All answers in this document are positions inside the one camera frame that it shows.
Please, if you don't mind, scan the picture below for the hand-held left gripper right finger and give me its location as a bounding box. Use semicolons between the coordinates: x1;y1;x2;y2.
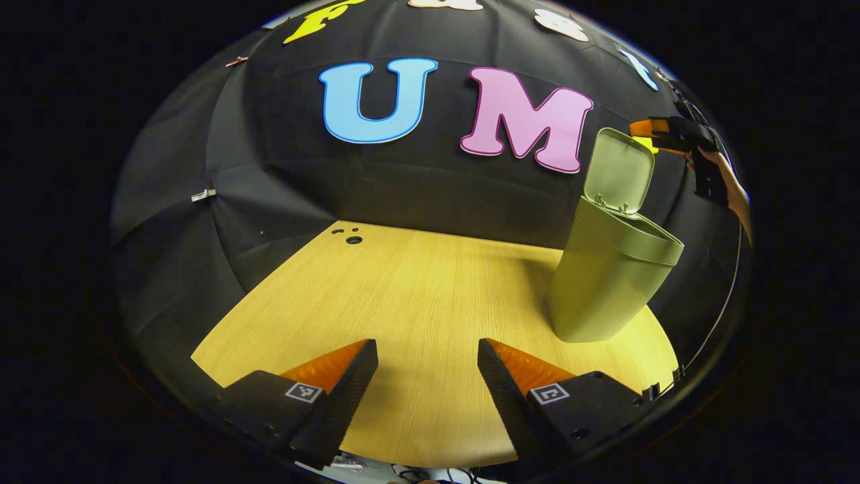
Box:
476;338;662;468

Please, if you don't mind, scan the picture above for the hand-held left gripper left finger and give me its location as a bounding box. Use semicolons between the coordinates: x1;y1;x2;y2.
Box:
218;338;379;470

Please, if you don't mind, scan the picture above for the pale green garbage bin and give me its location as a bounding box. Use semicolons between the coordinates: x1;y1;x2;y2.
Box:
546;128;685;344

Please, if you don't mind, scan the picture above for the wooden desktop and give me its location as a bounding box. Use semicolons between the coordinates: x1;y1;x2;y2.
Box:
191;220;679;469

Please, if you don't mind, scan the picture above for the black backdrop cloth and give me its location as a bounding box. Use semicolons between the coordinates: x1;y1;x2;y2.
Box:
111;0;750;397

